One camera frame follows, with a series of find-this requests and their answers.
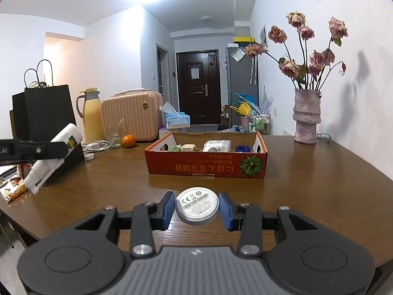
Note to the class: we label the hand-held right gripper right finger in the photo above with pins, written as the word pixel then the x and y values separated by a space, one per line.
pixel 224 210

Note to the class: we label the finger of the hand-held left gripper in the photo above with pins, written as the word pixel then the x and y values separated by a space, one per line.
pixel 40 150

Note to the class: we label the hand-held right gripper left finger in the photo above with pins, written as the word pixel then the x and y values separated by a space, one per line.
pixel 169 209

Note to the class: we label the white squeeze tube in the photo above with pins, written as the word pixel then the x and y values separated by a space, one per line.
pixel 41 172

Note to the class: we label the white round disc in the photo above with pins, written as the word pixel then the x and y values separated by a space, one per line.
pixel 196 202

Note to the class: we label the red cardboard box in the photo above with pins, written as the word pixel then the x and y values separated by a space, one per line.
pixel 199 166

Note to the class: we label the beige square jar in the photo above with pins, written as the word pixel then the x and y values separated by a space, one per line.
pixel 188 148

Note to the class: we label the white plastic container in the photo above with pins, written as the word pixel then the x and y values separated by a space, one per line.
pixel 216 146

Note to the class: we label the blue ribbed object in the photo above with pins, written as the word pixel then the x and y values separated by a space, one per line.
pixel 244 148

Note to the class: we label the red and white can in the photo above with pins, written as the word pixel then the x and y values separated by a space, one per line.
pixel 26 169

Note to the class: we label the black paper bag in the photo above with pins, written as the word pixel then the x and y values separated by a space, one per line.
pixel 18 116
pixel 55 110

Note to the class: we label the yellow snack packet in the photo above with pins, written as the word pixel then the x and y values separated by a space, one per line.
pixel 13 190

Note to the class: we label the small white round cap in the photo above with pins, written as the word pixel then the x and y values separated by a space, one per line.
pixel 89 156

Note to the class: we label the yellow thermos jug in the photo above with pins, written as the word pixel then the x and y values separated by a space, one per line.
pixel 92 119

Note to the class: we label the clear drinking glass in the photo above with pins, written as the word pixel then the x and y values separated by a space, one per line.
pixel 114 143

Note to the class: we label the orange fruit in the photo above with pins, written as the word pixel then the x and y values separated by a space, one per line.
pixel 128 141

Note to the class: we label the blue tissue pack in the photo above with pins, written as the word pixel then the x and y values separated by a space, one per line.
pixel 178 119

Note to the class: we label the pink flowerpot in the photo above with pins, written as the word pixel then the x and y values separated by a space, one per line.
pixel 244 121

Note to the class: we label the metal rack with bottles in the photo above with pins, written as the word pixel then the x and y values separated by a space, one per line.
pixel 259 124

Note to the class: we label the pink ribbed suitcase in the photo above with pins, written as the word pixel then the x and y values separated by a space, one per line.
pixel 138 119

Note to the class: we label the yellow watering can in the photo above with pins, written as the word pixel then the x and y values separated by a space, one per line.
pixel 244 109

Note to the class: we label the dark brown entrance door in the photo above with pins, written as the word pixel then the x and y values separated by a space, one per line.
pixel 184 98

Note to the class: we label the blue folding rack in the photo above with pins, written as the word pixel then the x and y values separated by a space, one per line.
pixel 245 97

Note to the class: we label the purple feather decoration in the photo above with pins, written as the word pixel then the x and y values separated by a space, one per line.
pixel 267 101

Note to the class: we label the grey refrigerator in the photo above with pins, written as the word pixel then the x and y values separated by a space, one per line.
pixel 233 92

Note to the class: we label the pink textured vase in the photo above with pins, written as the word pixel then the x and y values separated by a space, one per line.
pixel 307 116

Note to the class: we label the grey interior door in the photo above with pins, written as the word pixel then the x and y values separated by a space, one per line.
pixel 162 76

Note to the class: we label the clear hanging umbrella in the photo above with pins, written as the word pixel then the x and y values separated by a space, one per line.
pixel 254 70

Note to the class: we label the bunch of dried roses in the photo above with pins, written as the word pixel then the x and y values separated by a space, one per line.
pixel 290 67

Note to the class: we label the yellow box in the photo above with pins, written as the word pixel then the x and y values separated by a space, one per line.
pixel 244 40

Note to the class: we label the small ceiling lamp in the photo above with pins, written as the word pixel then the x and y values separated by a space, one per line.
pixel 207 18

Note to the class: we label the wall picture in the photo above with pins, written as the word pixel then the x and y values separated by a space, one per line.
pixel 264 35

